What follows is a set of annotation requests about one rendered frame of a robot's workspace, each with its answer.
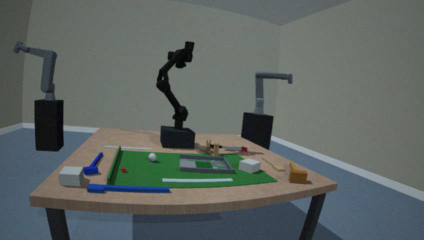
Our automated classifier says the green putting mat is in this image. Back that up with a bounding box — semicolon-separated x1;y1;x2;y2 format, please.
110;150;278;189

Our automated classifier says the white golf ball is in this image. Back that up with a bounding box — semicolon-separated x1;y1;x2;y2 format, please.
148;153;157;162

